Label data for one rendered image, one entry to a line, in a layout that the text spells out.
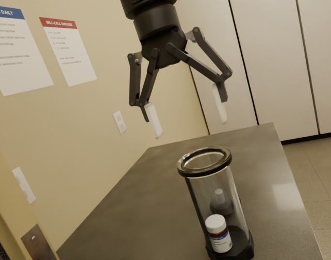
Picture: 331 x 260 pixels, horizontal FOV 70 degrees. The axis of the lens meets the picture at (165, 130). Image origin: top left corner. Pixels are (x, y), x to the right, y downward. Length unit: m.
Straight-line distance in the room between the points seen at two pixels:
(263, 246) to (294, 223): 0.09
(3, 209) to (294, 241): 0.51
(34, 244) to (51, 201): 0.58
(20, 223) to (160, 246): 0.42
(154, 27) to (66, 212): 0.72
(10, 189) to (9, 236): 0.06
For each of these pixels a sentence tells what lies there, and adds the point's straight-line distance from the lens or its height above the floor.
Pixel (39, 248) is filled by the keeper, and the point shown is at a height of 1.21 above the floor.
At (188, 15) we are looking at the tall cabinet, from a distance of 3.03.
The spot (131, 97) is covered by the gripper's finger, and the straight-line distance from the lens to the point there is 0.46.
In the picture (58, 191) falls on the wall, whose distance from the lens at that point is 0.91.
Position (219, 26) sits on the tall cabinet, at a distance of 2.97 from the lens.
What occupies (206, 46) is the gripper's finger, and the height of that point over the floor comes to 1.36.
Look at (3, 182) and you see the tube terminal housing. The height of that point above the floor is 1.29.
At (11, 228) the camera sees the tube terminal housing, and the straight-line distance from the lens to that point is 0.30.
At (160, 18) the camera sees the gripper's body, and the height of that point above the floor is 1.42.
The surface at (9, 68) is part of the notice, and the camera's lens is 0.90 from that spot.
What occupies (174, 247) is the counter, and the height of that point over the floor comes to 0.94.
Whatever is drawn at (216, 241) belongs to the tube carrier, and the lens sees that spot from 0.52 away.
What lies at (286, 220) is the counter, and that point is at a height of 0.94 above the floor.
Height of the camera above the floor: 1.35
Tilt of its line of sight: 14 degrees down
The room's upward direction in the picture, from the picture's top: 19 degrees counter-clockwise
